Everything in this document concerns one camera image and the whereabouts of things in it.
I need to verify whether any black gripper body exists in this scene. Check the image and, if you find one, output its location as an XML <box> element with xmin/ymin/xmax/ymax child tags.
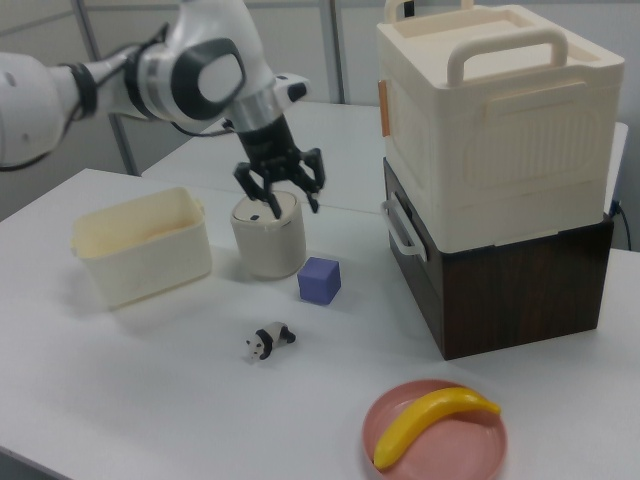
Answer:
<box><xmin>237</xmin><ymin>114</ymin><xmax>303</xmax><ymax>172</ymax></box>

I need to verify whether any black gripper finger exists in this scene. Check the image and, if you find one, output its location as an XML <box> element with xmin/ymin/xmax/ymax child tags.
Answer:
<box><xmin>232</xmin><ymin>161</ymin><xmax>284</xmax><ymax>220</ymax></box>
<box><xmin>293</xmin><ymin>147</ymin><xmax>328</xmax><ymax>215</ymax></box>

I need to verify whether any cream lidded trash can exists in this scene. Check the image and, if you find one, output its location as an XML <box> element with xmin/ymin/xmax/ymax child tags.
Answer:
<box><xmin>229</xmin><ymin>192</ymin><xmax>307</xmax><ymax>280</ymax></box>

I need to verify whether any purple cube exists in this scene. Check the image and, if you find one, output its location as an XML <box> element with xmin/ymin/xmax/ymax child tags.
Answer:
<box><xmin>296</xmin><ymin>256</ymin><xmax>342</xmax><ymax>305</ymax></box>

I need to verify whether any white square plastic bin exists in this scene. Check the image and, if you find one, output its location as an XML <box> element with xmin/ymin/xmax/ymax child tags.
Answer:
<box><xmin>69</xmin><ymin>186</ymin><xmax>213</xmax><ymax>311</ymax></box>

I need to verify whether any panda toy figure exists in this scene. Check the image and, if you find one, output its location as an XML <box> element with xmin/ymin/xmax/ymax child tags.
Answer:
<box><xmin>244</xmin><ymin>321</ymin><xmax>297</xmax><ymax>365</ymax></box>

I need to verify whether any cream plastic storage container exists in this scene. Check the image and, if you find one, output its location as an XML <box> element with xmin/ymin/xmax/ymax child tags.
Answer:
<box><xmin>374</xmin><ymin>0</ymin><xmax>626</xmax><ymax>251</ymax></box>

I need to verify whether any dark brown wooden cabinet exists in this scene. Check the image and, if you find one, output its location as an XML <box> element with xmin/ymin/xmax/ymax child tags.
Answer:
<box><xmin>383</xmin><ymin>157</ymin><xmax>615</xmax><ymax>361</ymax></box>

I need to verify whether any yellow toy banana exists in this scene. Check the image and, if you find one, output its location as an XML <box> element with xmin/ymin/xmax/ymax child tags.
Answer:
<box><xmin>372</xmin><ymin>386</ymin><xmax>502</xmax><ymax>470</ymax></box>

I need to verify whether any pink plate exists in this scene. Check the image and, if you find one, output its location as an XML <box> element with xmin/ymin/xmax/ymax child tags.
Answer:
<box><xmin>361</xmin><ymin>378</ymin><xmax>510</xmax><ymax>480</ymax></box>

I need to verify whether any dark wood drawer white handle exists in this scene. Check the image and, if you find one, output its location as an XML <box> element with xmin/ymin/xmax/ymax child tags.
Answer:
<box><xmin>381</xmin><ymin>157</ymin><xmax>446</xmax><ymax>360</ymax></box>

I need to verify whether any thin black power cable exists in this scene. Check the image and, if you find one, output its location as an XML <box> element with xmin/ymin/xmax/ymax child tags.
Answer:
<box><xmin>610</xmin><ymin>198</ymin><xmax>634</xmax><ymax>251</ymax></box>

